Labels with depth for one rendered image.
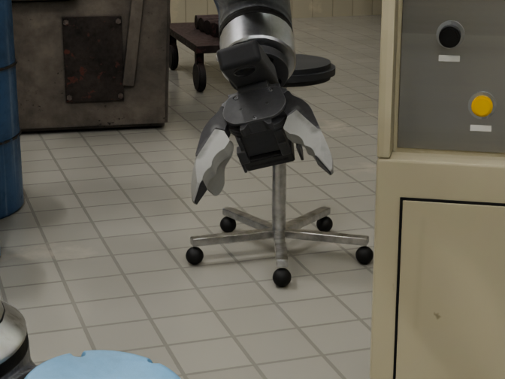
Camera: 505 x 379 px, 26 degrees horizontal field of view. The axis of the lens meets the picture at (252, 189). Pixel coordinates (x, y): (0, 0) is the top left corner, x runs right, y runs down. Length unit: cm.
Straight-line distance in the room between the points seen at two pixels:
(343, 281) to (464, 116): 206
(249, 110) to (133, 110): 450
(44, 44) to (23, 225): 157
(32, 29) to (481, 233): 421
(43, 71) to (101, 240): 177
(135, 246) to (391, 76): 250
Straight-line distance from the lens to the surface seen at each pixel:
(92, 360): 97
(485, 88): 161
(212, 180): 121
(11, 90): 432
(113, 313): 339
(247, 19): 130
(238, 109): 122
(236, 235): 377
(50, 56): 563
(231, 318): 333
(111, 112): 569
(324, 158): 114
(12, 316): 102
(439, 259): 163
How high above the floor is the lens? 130
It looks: 16 degrees down
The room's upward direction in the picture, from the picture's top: straight up
